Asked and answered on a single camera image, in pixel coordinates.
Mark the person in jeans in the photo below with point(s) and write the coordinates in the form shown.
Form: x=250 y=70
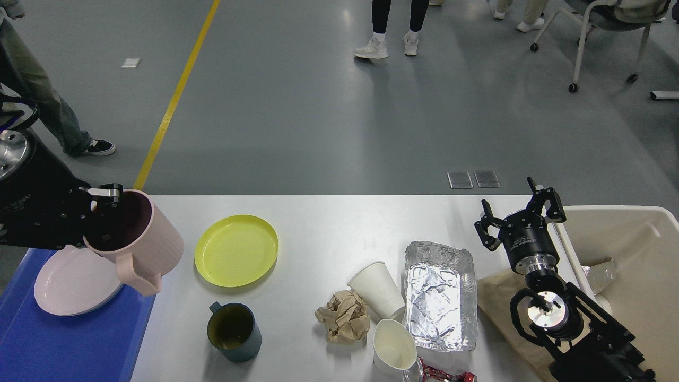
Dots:
x=24 y=74

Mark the yellow plate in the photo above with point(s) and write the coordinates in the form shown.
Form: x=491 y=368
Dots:
x=236 y=251

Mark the person in beige trousers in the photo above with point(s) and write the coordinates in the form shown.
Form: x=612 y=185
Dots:
x=532 y=17

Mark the white bar on floor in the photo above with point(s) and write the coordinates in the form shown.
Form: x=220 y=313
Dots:
x=664 y=95

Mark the left floor socket plate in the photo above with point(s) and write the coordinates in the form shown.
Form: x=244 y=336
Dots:
x=460 y=180

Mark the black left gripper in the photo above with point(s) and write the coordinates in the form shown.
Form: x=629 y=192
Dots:
x=44 y=205

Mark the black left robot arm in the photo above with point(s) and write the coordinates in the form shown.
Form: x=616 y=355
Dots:
x=13 y=114

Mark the brown paper bag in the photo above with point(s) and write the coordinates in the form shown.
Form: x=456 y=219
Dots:
x=494 y=293

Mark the floor socket plate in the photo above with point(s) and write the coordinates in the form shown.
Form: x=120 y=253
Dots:
x=487 y=179
x=460 y=180

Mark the blue plastic tray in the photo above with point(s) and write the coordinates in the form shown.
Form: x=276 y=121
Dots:
x=37 y=346

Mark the lying white paper cup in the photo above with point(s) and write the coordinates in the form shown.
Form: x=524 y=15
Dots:
x=375 y=285

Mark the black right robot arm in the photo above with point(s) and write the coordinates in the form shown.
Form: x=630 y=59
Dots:
x=585 y=342

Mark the right floor socket plate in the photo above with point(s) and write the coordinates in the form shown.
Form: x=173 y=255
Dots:
x=487 y=179

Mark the white paper on floor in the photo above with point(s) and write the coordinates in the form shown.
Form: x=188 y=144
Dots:
x=131 y=63

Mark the pink mug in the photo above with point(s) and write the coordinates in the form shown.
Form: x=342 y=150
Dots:
x=143 y=244

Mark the pink plate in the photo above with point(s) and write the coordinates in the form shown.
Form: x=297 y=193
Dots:
x=75 y=281

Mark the aluminium foil tray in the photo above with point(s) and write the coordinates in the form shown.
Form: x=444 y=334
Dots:
x=441 y=297

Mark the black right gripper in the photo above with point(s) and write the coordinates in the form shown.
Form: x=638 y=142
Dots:
x=527 y=242

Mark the beige plastic bin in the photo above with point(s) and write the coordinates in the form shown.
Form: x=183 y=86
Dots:
x=642 y=242

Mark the crumpled brown paper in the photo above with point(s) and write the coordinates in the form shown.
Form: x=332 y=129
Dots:
x=344 y=317

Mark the upright white paper cup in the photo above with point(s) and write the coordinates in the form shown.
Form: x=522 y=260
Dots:
x=394 y=350

